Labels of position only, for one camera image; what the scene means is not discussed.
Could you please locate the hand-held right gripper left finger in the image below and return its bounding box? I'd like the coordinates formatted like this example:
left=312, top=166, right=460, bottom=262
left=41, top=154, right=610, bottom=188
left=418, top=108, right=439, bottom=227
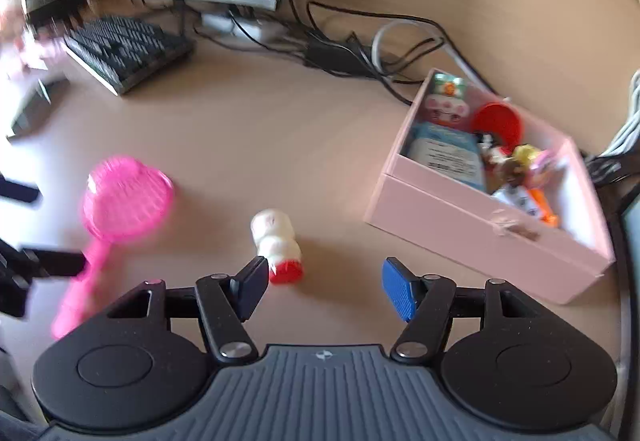
left=106, top=255, right=271, bottom=365

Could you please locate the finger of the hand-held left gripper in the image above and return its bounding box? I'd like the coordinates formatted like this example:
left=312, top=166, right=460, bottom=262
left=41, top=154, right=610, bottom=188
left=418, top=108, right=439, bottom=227
left=21, top=247, right=89, bottom=278
left=0, top=172, right=41, bottom=206

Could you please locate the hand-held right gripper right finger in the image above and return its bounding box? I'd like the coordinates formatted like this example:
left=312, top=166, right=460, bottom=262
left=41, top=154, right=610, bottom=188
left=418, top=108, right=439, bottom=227
left=381, top=256, right=547, bottom=364

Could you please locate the white bottle with red cap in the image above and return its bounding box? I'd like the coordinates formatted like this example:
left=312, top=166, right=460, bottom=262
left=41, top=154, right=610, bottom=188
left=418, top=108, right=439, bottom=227
left=250, top=206, right=305, bottom=286

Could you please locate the pink storage box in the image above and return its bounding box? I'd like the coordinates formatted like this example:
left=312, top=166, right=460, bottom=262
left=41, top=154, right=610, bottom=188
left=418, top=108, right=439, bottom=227
left=363, top=68, right=617, bottom=306

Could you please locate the pink plastic strainer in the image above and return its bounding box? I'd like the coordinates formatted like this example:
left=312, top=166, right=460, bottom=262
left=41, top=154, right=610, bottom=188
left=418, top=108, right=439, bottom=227
left=51, top=156, right=176, bottom=341

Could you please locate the blue snack packet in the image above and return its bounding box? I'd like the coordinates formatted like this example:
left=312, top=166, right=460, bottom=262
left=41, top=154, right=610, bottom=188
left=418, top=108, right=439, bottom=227
left=403, top=120, right=489, bottom=195

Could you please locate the pink and yellow flower toy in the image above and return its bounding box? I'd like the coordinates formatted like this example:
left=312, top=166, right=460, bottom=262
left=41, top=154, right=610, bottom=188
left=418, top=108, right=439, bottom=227
left=511, top=144, right=558, bottom=190

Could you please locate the red plastic cup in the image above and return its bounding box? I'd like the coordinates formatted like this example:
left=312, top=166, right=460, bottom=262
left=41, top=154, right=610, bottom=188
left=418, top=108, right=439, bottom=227
left=471, top=102, right=525, bottom=153

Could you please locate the wooden desktop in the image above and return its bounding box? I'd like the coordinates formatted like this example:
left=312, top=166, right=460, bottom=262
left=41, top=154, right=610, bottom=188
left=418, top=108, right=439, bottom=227
left=0, top=0, right=640, bottom=372

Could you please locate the orange white toy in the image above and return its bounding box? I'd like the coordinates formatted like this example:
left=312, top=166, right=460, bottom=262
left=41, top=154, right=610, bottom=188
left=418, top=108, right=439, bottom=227
left=492, top=184, right=560, bottom=228

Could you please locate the small brown white toy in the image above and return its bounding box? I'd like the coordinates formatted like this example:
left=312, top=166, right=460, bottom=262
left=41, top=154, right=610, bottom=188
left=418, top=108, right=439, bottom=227
left=477, top=133, right=529, bottom=192

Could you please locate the black keyboard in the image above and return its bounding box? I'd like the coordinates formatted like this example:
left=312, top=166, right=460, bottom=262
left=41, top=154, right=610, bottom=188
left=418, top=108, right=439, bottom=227
left=62, top=15, right=197, bottom=96

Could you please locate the white and pink packet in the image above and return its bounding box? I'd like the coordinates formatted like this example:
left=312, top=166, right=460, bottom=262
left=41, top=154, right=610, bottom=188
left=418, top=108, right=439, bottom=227
left=423, top=73, right=474, bottom=128

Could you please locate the black connector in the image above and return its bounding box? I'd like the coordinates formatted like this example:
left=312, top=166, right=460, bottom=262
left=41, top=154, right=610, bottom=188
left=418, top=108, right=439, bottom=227
left=585, top=154, right=632, bottom=186

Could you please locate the black power adapter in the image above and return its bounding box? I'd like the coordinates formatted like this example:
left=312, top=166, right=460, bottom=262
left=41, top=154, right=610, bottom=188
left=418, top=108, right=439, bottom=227
left=303, top=38, right=374, bottom=75

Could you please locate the grey cable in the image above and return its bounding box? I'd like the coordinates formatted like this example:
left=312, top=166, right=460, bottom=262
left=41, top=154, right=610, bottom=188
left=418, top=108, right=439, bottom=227
left=372, top=18, right=502, bottom=95

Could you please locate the tangle of black cables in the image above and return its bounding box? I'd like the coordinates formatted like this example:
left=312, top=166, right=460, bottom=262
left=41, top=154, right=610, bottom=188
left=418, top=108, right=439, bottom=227
left=177, top=0, right=447, bottom=108

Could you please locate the white coiled cable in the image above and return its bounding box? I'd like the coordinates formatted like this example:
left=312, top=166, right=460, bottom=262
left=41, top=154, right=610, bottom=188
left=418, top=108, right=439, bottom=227
left=596, top=68, right=640, bottom=160

